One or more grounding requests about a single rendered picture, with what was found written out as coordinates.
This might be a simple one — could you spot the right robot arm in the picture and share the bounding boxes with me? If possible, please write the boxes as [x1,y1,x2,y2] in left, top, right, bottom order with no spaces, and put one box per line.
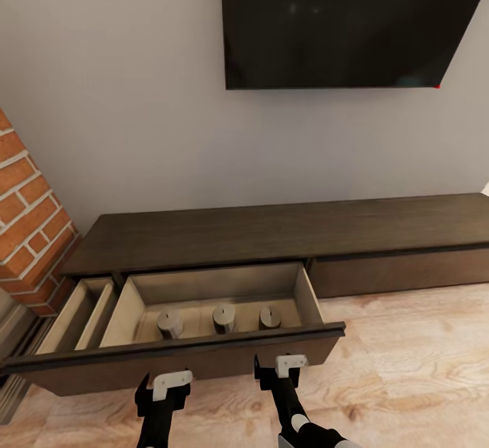
[253,354,364,448]

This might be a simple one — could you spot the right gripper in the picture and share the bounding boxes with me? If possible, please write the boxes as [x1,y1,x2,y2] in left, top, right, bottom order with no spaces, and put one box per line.
[253,354,300,403]

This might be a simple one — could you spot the pillar candle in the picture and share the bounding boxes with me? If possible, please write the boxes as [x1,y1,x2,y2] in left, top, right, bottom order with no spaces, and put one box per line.
[213,304,235,335]
[157,307,184,341]
[259,306,282,330]

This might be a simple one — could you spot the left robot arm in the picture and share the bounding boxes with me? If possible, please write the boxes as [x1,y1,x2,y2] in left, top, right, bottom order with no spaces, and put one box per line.
[135,369,194,448]

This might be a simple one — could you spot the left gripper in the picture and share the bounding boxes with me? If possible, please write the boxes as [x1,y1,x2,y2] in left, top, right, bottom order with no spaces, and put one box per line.
[135,374,191,425]

